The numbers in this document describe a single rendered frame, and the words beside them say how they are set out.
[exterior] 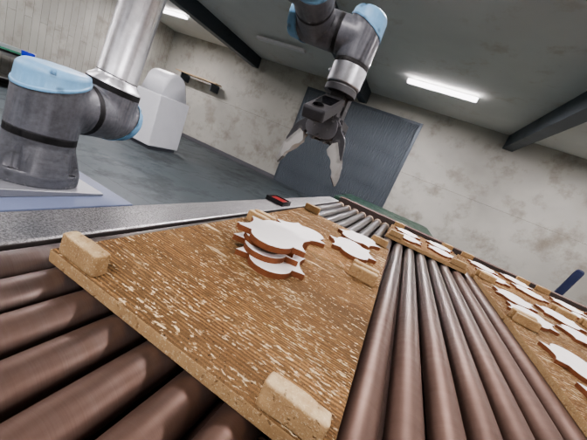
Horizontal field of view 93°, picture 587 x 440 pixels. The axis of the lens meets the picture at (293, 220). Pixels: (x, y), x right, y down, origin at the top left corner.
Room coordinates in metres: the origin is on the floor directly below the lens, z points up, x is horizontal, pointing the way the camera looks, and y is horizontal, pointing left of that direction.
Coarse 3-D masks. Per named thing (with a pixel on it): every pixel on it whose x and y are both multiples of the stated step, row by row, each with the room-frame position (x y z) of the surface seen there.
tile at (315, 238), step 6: (282, 222) 0.70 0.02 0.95; (288, 222) 0.73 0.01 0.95; (294, 228) 0.69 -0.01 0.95; (300, 228) 0.72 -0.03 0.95; (306, 228) 0.74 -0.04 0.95; (300, 234) 0.66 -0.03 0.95; (306, 234) 0.68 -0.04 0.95; (312, 234) 0.70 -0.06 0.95; (318, 234) 0.73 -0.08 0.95; (312, 240) 0.65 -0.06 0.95; (318, 240) 0.67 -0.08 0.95
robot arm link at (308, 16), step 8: (288, 0) 0.55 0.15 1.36; (296, 0) 0.53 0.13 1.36; (304, 0) 0.52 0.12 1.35; (312, 0) 0.52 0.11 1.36; (320, 0) 0.52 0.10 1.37; (328, 0) 0.54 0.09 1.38; (296, 8) 0.56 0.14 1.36; (304, 8) 0.54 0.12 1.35; (312, 8) 0.54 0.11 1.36; (320, 8) 0.54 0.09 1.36; (328, 8) 0.56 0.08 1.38; (304, 16) 0.57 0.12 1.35; (312, 16) 0.56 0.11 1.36; (320, 16) 0.57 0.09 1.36; (328, 16) 0.59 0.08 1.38; (312, 24) 0.59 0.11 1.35
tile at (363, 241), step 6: (342, 234) 0.85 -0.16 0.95; (348, 234) 0.87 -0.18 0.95; (354, 234) 0.90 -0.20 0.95; (360, 234) 0.94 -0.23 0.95; (354, 240) 0.82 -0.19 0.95; (360, 240) 0.85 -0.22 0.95; (366, 240) 0.89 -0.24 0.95; (372, 240) 0.92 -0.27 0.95; (366, 246) 0.82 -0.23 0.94; (372, 246) 0.85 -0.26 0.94; (378, 246) 0.87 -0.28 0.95
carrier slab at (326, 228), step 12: (276, 216) 0.78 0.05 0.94; (288, 216) 0.84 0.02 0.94; (300, 216) 0.90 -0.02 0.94; (312, 216) 0.97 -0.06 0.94; (312, 228) 0.81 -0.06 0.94; (324, 228) 0.87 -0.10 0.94; (336, 228) 0.94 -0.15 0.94; (324, 240) 0.74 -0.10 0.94; (312, 252) 0.61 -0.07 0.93; (324, 252) 0.64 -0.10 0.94; (336, 252) 0.67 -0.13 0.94; (372, 252) 0.81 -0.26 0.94; (384, 252) 0.88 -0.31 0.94; (336, 264) 0.59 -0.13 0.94; (348, 264) 0.62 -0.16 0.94; (372, 264) 0.70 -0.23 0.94; (384, 264) 0.75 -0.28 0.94
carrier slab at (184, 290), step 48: (144, 240) 0.37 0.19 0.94; (192, 240) 0.43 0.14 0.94; (96, 288) 0.24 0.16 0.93; (144, 288) 0.27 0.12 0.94; (192, 288) 0.30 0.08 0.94; (240, 288) 0.34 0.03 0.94; (288, 288) 0.40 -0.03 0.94; (336, 288) 0.47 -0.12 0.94; (144, 336) 0.22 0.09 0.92; (192, 336) 0.23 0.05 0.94; (240, 336) 0.26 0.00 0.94; (288, 336) 0.29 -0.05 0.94; (336, 336) 0.33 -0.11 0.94; (240, 384) 0.20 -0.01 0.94; (336, 384) 0.24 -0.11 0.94; (288, 432) 0.18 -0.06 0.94; (336, 432) 0.19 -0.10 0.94
